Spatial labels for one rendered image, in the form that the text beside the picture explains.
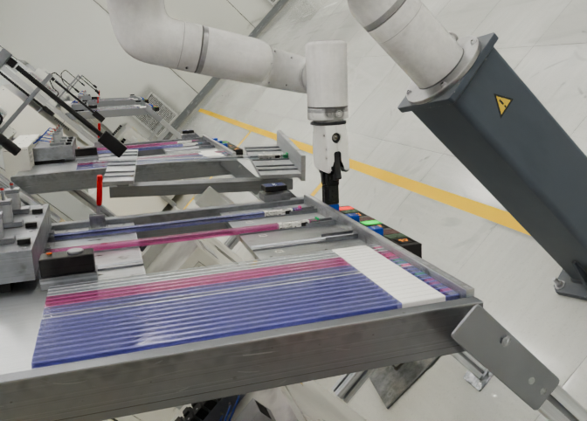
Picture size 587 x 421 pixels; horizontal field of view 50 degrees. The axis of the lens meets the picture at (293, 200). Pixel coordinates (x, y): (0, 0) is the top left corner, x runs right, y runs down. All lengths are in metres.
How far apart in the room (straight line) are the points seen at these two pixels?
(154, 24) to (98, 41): 7.55
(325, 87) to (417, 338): 0.63
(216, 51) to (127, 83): 7.54
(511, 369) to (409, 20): 0.75
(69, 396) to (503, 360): 0.48
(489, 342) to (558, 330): 0.99
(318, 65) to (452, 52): 0.28
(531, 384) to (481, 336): 0.10
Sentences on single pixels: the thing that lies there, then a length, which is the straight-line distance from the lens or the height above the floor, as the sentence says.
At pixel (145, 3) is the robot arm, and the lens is 1.18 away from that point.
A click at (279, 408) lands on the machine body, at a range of 1.19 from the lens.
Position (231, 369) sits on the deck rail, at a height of 0.92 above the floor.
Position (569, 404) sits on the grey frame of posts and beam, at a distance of 0.89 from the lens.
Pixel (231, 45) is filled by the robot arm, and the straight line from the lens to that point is 1.21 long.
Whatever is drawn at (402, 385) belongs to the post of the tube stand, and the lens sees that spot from 1.98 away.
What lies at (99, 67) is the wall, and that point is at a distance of 8.72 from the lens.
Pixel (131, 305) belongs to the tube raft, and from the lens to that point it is 0.84.
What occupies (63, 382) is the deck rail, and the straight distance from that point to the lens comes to 0.70.
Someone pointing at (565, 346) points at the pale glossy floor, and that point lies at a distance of 1.72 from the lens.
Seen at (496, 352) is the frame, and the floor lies 0.70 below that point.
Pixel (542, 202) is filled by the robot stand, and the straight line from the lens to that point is 1.50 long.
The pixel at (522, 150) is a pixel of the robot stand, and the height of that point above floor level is 0.48.
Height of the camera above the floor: 1.22
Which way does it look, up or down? 20 degrees down
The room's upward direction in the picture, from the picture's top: 49 degrees counter-clockwise
